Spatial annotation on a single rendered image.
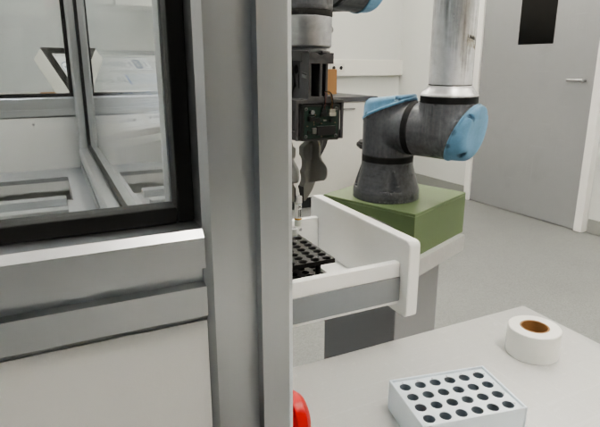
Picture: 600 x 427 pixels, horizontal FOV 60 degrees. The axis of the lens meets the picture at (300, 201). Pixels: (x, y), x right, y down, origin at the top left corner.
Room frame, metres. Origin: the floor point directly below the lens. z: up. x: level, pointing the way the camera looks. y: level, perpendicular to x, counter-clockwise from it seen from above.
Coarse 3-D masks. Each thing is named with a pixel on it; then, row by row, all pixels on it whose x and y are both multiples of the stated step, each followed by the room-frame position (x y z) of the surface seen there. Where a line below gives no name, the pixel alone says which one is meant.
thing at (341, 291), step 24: (312, 216) 0.88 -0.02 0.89; (312, 240) 0.87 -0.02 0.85; (336, 264) 0.80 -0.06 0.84; (384, 264) 0.65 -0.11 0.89; (312, 288) 0.60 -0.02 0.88; (336, 288) 0.62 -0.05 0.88; (360, 288) 0.63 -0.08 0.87; (384, 288) 0.65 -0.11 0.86; (312, 312) 0.60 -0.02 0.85; (336, 312) 0.62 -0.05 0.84
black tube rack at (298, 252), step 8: (296, 240) 0.73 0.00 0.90; (296, 248) 0.70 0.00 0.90; (304, 248) 0.70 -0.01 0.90; (296, 256) 0.67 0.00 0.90; (304, 256) 0.67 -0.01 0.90; (312, 256) 0.67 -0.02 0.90; (320, 256) 0.67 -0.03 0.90; (296, 264) 0.64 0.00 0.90; (304, 264) 0.64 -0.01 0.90; (312, 264) 0.65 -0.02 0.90; (320, 264) 0.65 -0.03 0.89; (296, 272) 0.68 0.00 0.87; (304, 272) 0.69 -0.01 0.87; (312, 272) 0.68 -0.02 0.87; (320, 272) 0.66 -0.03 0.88
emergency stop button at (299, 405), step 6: (294, 390) 0.37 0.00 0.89; (294, 396) 0.37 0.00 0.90; (300, 396) 0.37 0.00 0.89; (294, 402) 0.36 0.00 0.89; (300, 402) 0.36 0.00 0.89; (294, 408) 0.36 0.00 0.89; (300, 408) 0.36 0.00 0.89; (306, 408) 0.36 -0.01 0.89; (294, 414) 0.35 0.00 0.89; (300, 414) 0.35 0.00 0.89; (306, 414) 0.36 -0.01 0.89; (294, 420) 0.35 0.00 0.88; (300, 420) 0.35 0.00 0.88; (306, 420) 0.35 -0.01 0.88; (294, 426) 0.35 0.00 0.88; (300, 426) 0.35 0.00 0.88; (306, 426) 0.35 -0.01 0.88
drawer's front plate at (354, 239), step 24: (336, 216) 0.82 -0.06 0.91; (360, 216) 0.77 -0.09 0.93; (336, 240) 0.82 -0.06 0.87; (360, 240) 0.75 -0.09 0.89; (384, 240) 0.70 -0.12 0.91; (408, 240) 0.65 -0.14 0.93; (360, 264) 0.75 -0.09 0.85; (408, 264) 0.65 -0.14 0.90; (408, 288) 0.65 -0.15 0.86; (408, 312) 0.65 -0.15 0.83
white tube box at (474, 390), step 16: (464, 368) 0.56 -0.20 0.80; (480, 368) 0.56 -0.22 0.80; (400, 384) 0.53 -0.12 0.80; (416, 384) 0.53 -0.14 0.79; (432, 384) 0.54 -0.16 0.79; (448, 384) 0.53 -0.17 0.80; (464, 384) 0.53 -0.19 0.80; (480, 384) 0.53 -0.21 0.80; (496, 384) 0.53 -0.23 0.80; (400, 400) 0.50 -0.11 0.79; (416, 400) 0.50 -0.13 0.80; (432, 400) 0.50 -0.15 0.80; (448, 400) 0.50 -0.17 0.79; (464, 400) 0.51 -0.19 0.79; (480, 400) 0.50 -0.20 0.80; (496, 400) 0.50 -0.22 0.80; (512, 400) 0.50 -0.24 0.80; (400, 416) 0.50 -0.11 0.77; (416, 416) 0.47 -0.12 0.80; (432, 416) 0.47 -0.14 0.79; (448, 416) 0.48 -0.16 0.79; (464, 416) 0.48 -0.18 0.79; (480, 416) 0.47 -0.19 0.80; (496, 416) 0.47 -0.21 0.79; (512, 416) 0.48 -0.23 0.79
